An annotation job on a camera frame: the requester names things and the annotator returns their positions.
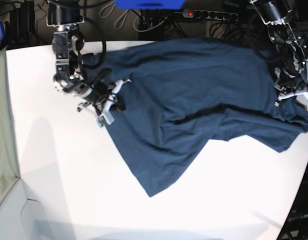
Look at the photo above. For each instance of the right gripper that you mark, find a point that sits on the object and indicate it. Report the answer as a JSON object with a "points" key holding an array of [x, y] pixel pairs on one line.
{"points": [[105, 93]]}

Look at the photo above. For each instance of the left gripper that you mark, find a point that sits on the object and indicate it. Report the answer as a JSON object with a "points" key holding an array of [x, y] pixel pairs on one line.
{"points": [[289, 86]]}

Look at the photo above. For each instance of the dark blue t-shirt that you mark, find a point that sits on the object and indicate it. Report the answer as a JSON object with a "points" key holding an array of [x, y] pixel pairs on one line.
{"points": [[187, 91]]}

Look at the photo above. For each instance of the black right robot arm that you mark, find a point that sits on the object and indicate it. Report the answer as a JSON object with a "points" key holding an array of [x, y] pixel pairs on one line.
{"points": [[71, 75]]}

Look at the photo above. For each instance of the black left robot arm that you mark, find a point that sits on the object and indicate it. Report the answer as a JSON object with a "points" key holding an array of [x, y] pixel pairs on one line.
{"points": [[292, 52]]}

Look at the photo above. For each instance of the blue plastic bin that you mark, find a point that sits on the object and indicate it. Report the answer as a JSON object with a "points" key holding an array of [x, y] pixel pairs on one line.
{"points": [[150, 4]]}

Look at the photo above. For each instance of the black power strip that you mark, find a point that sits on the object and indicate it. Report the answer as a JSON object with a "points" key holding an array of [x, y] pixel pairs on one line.
{"points": [[210, 15]]}

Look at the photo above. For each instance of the grey-green fabric curtain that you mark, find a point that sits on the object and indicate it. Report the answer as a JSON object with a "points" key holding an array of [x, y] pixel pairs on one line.
{"points": [[9, 167]]}

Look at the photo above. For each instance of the blue cylinder object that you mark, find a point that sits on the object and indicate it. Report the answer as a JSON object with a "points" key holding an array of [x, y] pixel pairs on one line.
{"points": [[2, 31]]}

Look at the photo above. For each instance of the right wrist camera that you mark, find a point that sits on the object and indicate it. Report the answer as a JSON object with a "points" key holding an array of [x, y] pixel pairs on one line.
{"points": [[104, 119]]}

